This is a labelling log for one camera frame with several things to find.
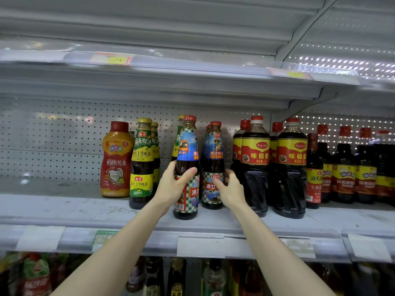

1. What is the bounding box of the row of dark red-capped bottles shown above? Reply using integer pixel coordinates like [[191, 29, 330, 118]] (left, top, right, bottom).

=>
[[305, 124, 395, 210]]

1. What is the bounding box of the orange sauce bottle red cap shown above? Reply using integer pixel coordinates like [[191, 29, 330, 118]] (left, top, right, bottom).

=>
[[100, 121, 135, 198]]

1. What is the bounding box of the person's right forearm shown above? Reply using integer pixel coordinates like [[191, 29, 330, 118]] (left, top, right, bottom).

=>
[[231, 202, 337, 296]]

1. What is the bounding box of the soy sauce bottle red cap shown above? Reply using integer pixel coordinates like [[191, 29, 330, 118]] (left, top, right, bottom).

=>
[[273, 117, 308, 220], [237, 116, 271, 217]]

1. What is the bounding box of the yellow green price tag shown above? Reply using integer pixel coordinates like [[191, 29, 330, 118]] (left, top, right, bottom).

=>
[[93, 230, 119, 252]]

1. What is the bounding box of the red label dark sauce bottle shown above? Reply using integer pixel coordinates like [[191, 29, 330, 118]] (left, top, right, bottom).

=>
[[231, 119, 251, 178], [270, 122, 285, 164]]

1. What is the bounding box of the person's right hand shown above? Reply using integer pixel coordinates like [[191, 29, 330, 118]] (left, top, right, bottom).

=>
[[213, 170, 248, 211]]

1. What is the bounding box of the white metal store shelving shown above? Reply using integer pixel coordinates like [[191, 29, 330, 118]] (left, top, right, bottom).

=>
[[0, 0, 395, 296]]

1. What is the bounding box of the person's left forearm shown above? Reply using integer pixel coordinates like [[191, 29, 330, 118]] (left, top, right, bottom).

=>
[[52, 200, 170, 296]]

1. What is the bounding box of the person's left hand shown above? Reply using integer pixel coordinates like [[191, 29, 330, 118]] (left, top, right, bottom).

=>
[[153, 160, 198, 211]]

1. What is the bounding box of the white vinegar bottle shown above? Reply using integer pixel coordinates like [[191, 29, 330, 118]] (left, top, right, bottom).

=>
[[202, 259, 228, 296]]

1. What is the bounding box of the small pink yellow price tag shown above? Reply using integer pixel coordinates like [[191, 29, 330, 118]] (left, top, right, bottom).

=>
[[89, 52, 135, 65], [267, 67, 314, 80]]

